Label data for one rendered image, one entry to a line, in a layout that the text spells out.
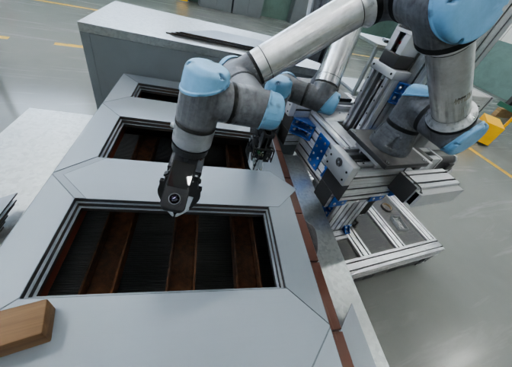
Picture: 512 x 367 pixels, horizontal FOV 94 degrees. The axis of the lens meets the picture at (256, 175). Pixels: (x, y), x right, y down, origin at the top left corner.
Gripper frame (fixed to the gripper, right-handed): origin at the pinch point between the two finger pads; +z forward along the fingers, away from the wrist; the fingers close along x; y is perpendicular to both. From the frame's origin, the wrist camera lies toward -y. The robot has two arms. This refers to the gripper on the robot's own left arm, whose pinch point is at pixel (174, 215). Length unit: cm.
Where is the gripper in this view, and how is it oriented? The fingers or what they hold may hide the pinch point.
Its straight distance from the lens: 61.7
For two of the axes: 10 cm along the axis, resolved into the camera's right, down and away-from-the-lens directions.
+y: -0.5, -6.5, 7.6
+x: -9.4, -2.3, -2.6
